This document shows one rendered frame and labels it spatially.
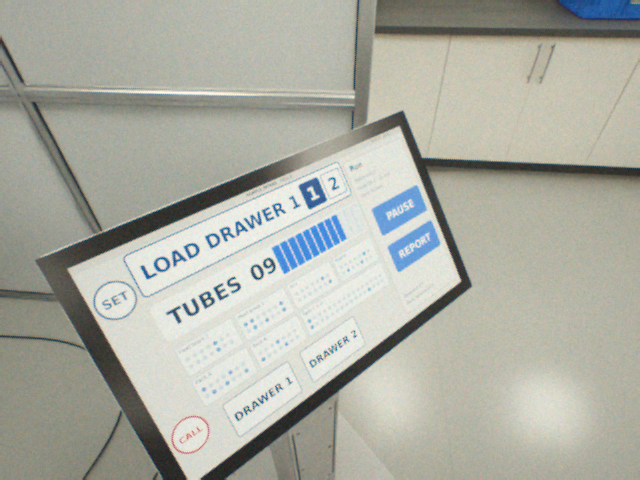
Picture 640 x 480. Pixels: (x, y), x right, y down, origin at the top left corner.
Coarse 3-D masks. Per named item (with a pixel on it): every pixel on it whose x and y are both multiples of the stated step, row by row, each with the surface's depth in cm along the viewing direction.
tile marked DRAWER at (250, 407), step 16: (288, 368) 49; (256, 384) 47; (272, 384) 48; (288, 384) 48; (240, 400) 46; (256, 400) 46; (272, 400) 47; (288, 400) 48; (240, 416) 46; (256, 416) 46; (240, 432) 45
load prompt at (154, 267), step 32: (288, 192) 50; (320, 192) 52; (224, 224) 46; (256, 224) 48; (288, 224) 50; (128, 256) 41; (160, 256) 42; (192, 256) 44; (224, 256) 46; (160, 288) 42
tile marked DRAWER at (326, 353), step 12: (348, 324) 53; (324, 336) 51; (336, 336) 52; (348, 336) 53; (360, 336) 54; (312, 348) 50; (324, 348) 51; (336, 348) 52; (348, 348) 53; (360, 348) 54; (312, 360) 50; (324, 360) 51; (336, 360) 52; (312, 372) 50; (324, 372) 51
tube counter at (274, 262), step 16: (352, 208) 54; (320, 224) 52; (336, 224) 53; (352, 224) 54; (288, 240) 50; (304, 240) 51; (320, 240) 52; (336, 240) 53; (256, 256) 47; (272, 256) 48; (288, 256) 49; (304, 256) 50; (320, 256) 52; (256, 272) 47; (272, 272) 48; (288, 272) 49; (256, 288) 47
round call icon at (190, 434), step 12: (180, 420) 42; (192, 420) 43; (204, 420) 44; (168, 432) 42; (180, 432) 42; (192, 432) 43; (204, 432) 44; (180, 444) 42; (192, 444) 43; (204, 444) 43; (180, 456) 42
